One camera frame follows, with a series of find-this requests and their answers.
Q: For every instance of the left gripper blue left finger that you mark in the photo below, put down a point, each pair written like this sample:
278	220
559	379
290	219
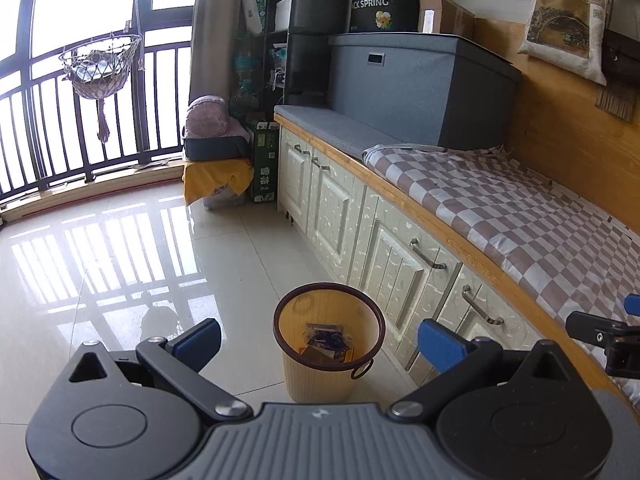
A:
176	364

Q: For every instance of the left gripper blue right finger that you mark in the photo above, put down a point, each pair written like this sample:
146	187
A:
460	364

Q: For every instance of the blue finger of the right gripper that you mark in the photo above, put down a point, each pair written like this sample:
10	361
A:
632	304

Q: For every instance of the beige trash bin brown rim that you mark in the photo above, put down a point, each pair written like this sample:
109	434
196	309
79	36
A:
313	375

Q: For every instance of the brown white checkered blanket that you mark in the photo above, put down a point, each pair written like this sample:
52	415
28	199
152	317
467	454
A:
567	254

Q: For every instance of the cream cabinet bench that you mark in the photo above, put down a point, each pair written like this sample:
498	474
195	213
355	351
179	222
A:
360	227

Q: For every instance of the blue crumpled wrapper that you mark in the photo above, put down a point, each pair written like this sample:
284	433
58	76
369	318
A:
327	337

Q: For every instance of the yellow cloth covered box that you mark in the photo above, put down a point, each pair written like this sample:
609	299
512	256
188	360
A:
204	180

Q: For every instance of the green cardboard box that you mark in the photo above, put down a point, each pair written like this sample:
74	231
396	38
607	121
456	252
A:
264	157

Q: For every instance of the grey bench cushion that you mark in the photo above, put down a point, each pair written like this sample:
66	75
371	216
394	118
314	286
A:
350	137

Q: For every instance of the black balcony railing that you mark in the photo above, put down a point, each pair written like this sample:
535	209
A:
49	133

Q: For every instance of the grey fabric storage box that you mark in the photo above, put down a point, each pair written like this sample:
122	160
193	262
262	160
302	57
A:
433	89

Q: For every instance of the printed canvas tote bag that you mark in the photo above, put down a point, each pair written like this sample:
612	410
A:
568	34

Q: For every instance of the hanging net basket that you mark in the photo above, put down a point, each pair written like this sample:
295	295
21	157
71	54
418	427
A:
99	69

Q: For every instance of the beige curtain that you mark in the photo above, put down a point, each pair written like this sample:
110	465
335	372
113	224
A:
215	23

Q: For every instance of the brown cardboard box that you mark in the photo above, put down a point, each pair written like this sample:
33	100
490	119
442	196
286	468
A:
445	17

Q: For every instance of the black round spring box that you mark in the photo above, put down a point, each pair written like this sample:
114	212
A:
384	16

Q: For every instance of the black shelf unit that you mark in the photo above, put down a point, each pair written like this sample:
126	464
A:
287	62

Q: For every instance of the metal cabinet handle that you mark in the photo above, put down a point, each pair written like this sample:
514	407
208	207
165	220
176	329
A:
416	248
469	298

